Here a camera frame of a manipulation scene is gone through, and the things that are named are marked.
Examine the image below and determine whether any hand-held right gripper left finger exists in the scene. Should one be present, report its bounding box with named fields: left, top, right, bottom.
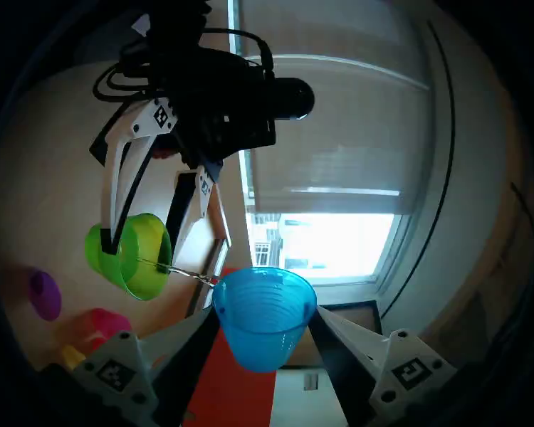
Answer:
left=44, top=305, right=225, bottom=427

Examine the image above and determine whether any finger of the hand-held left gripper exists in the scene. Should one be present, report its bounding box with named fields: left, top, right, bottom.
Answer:
left=163, top=164, right=226, bottom=270
left=88, top=98, right=180, bottom=257

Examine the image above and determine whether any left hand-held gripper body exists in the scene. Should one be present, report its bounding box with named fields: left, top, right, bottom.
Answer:
left=144, top=13, right=316, bottom=184

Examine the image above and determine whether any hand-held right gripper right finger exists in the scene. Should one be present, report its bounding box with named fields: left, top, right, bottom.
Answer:
left=308, top=305, right=456, bottom=427

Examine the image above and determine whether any green plastic cup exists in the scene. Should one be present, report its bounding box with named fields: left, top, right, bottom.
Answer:
left=83, top=211, right=174, bottom=302

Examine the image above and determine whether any blue plastic cup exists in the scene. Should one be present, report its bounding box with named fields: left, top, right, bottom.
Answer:
left=211, top=266, right=318, bottom=374

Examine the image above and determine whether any pink plastic cup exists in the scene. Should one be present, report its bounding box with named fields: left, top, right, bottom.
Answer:
left=73, top=307, right=133, bottom=354

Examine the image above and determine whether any yellow plastic cup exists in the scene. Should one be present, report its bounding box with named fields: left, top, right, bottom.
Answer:
left=59, top=343, right=88, bottom=371

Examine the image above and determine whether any red desk screen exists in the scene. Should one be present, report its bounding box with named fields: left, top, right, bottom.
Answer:
left=182, top=266, right=280, bottom=427

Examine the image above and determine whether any purple plastic cup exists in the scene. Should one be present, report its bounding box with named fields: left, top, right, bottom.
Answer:
left=28, top=268, right=63, bottom=322

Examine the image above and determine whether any black looped cable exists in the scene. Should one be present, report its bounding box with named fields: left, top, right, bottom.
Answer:
left=92, top=55, right=162, bottom=105

